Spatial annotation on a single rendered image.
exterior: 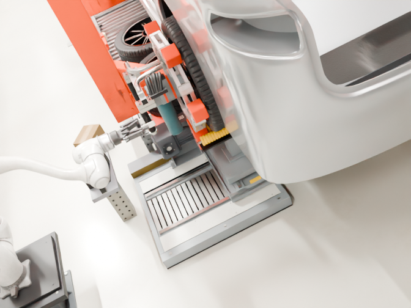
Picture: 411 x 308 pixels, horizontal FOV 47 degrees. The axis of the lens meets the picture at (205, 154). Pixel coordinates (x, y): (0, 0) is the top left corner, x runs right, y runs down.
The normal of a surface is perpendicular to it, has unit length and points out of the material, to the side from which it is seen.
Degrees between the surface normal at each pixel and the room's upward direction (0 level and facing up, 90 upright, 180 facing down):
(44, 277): 3
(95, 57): 90
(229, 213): 0
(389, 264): 0
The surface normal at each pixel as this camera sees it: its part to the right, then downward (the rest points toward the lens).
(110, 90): 0.32, 0.56
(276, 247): -0.31, -0.70
